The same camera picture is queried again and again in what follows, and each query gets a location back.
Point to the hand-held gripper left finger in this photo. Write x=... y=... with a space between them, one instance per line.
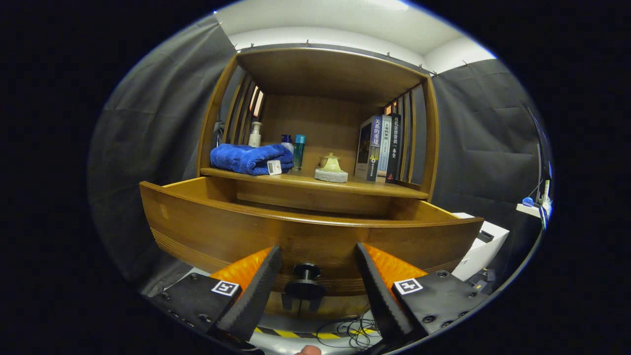
x=259 y=296

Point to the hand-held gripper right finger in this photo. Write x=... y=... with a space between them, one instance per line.
x=379 y=301

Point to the black drawer knob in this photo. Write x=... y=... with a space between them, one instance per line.
x=305 y=288

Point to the wooden drawer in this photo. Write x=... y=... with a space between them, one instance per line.
x=315 y=236

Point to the wooden countertop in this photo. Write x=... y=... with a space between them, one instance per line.
x=300 y=176

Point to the wooden cabinet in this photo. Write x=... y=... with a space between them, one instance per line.
x=325 y=123

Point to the yellow black floor tape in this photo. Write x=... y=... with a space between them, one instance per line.
x=286 y=334

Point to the black device purple light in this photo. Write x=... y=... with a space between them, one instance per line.
x=480 y=285

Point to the white box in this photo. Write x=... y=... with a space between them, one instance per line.
x=485 y=251

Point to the small black object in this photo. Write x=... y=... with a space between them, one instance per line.
x=485 y=236

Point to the blue folded towel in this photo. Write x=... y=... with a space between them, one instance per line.
x=246 y=158

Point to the beige lidded tea cup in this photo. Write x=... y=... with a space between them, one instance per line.
x=322 y=161

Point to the teal clear bottle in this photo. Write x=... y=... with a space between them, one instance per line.
x=298 y=153

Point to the dark cover book blue spine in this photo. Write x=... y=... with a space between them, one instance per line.
x=367 y=150

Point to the white spine book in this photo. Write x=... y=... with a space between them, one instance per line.
x=384 y=148

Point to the black spine book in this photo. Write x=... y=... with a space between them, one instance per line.
x=394 y=148

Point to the white lotion bottle blue cap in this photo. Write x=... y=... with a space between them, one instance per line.
x=287 y=143

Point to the white pump bottle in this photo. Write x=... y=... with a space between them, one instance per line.
x=255 y=138

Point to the white side shelf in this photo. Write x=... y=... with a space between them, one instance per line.
x=530 y=209

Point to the blue round object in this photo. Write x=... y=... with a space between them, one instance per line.
x=528 y=202

